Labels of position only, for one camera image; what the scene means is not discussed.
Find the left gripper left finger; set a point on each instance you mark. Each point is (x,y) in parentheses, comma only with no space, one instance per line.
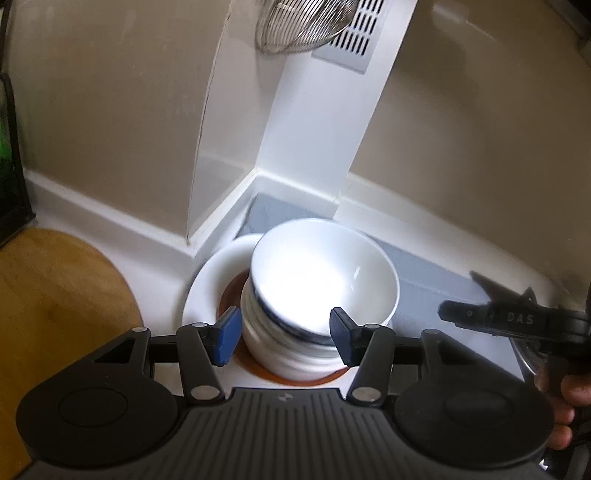
(201,347)

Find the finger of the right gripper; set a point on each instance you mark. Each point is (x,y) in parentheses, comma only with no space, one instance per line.
(492,318)
(499,294)

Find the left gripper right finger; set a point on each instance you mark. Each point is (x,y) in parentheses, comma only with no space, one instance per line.
(369,348)

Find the large white floral plate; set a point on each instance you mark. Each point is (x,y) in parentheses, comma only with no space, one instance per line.
(205,292)

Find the cream bowls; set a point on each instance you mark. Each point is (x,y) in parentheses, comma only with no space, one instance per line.
(280,352)

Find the white blue patterned bowl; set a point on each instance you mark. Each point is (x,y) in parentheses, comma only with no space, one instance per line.
(302,269)

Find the person right hand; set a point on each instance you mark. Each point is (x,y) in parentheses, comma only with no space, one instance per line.
(561,410)

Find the grey drying mat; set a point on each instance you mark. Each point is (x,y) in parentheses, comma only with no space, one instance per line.
(424,286)

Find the wooden cutting board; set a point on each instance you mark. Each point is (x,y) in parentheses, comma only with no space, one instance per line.
(61,299)

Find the metal mesh strainer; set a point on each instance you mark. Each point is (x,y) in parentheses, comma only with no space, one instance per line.
(298,26)

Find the wall vent grille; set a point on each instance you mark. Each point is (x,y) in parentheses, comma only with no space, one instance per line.
(353,48)

